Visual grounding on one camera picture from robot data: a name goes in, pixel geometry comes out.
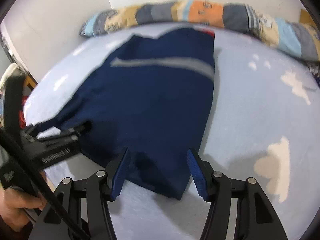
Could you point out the navy blue work jacket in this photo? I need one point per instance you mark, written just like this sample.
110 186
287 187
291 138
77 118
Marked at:
153 96

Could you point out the person's left hand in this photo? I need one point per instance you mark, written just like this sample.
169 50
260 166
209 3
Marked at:
13 204

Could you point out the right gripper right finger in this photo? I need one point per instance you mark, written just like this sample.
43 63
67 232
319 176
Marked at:
255 216

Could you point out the wooden headboard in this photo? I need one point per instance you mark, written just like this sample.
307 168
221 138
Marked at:
305 18

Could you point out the patchwork long pillow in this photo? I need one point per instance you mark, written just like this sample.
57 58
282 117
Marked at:
299 40

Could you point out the light blue cloud bedsheet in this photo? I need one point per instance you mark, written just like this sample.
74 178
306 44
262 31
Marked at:
264 124

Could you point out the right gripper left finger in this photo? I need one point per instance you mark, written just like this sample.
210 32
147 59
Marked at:
86 203

